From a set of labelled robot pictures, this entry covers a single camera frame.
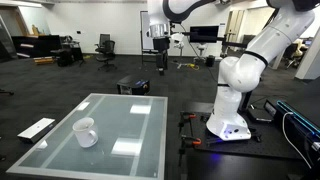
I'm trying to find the yellow floor cable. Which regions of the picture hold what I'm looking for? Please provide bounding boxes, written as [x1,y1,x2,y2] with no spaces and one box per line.
[185,62,201,71]

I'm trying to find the black low cabinet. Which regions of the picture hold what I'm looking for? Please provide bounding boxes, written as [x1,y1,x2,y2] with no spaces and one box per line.
[11,34,63,59]

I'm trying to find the white ceramic mug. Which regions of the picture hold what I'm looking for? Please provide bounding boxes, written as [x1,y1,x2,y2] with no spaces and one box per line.
[72,116,99,149]

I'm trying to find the black office chair with armrests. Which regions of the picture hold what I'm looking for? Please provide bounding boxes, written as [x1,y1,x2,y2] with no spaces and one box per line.
[94,33,118,72]

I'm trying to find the small flat black device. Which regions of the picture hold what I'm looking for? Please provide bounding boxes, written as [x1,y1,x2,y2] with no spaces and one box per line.
[247,107,275,124]

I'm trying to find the black monitor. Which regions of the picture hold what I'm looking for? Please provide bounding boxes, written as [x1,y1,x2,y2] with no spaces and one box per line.
[189,25,220,44]

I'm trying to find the tan office chair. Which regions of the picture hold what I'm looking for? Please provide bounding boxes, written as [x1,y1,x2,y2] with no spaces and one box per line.
[283,38,305,70]

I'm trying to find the black desk with equipment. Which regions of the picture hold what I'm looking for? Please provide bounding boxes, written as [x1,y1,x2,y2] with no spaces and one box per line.
[49,34,84,68]

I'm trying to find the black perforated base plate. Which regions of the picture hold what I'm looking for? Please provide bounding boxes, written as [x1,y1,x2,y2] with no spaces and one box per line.
[181,101,303,160]

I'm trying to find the orange black bar clamp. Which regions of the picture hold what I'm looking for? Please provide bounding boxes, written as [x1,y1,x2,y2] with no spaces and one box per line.
[178,112,198,133]
[178,134,203,158]

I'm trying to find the flat white box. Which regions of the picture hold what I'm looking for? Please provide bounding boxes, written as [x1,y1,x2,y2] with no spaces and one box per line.
[17,117,56,144]

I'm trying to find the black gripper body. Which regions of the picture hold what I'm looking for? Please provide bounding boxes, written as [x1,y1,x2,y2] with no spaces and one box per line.
[152,35,171,54]

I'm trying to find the small black bin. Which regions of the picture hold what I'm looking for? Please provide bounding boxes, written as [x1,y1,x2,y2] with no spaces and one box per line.
[205,54,216,68]

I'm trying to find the white cable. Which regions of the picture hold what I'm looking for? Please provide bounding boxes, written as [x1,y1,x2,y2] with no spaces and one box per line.
[282,111,314,169]

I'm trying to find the yellow wooden planks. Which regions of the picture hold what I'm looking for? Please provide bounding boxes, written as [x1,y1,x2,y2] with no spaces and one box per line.
[33,56,56,66]

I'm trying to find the white whiteboard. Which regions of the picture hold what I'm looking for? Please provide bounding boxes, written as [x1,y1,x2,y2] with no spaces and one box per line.
[139,10,156,54]

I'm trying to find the black box device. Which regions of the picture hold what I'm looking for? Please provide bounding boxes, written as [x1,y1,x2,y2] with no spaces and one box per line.
[116,75,151,96]

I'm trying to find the black controller with blue light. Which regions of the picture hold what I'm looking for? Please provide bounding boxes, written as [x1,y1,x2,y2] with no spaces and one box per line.
[263,99,320,180]

